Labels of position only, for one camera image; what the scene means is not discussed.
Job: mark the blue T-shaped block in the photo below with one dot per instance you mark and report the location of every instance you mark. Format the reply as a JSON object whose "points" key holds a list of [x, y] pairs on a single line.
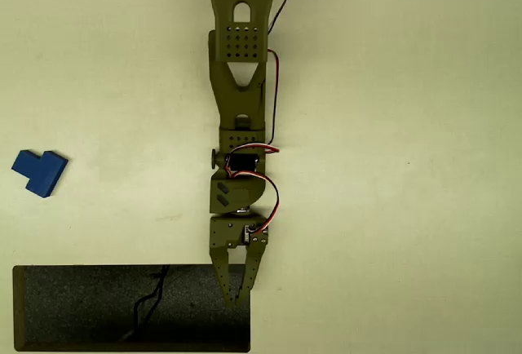
{"points": [[41, 172]]}

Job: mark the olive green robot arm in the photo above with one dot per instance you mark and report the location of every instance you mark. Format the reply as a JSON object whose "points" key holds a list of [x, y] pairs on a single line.
{"points": [[238, 101]]}

